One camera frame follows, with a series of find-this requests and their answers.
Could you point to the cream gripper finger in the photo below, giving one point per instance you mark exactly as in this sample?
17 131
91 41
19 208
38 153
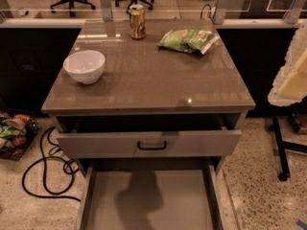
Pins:
294 87

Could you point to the orange soda can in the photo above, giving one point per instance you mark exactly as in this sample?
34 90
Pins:
137 21

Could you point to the grey drawer cabinet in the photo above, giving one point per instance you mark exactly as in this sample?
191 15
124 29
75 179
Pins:
145 88

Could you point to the grey middle drawer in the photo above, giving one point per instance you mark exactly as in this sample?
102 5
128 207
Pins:
186 199

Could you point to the grey drawer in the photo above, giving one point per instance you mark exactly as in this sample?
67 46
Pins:
195 143
186 199

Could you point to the grey top drawer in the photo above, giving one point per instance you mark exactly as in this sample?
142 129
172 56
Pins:
195 143

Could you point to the black stand leg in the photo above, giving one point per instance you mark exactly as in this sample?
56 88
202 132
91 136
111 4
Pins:
282 146

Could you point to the green chip bag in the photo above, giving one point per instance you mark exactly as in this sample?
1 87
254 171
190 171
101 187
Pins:
188 40

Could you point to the white ceramic bowl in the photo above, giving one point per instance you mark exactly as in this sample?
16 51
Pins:
85 66

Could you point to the metal post right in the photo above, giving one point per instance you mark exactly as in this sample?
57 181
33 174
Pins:
222 7

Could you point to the metal post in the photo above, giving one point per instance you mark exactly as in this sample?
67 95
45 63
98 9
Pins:
222 7
106 10

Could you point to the black drawer handle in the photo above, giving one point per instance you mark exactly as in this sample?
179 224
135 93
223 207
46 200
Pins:
152 147

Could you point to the metal post left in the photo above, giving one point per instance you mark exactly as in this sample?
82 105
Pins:
106 10

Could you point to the black wire basket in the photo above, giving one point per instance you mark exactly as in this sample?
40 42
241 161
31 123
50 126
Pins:
18 129

